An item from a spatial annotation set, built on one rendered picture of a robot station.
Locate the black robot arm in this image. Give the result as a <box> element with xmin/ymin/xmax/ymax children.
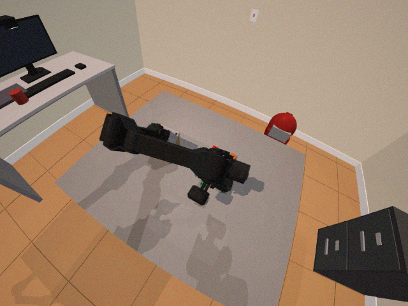
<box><xmin>99</xmin><ymin>112</ymin><xmax>251</xmax><ymax>193</ymax></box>

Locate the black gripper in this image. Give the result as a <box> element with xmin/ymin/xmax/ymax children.
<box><xmin>187</xmin><ymin>177</ymin><xmax>213</xmax><ymax>205</ymax></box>

